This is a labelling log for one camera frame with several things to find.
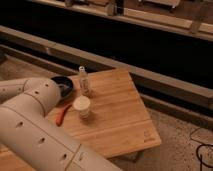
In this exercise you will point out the dark blue bowl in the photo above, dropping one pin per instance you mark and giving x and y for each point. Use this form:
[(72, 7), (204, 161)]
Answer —
[(65, 85)]

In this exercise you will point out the clear plastic bottle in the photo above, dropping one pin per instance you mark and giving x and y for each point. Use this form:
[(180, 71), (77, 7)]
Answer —
[(84, 82)]

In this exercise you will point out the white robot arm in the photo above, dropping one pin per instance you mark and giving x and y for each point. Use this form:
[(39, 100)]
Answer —
[(24, 103)]

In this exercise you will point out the white paper cup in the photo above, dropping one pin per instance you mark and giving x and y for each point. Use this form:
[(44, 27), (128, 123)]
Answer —
[(82, 105)]

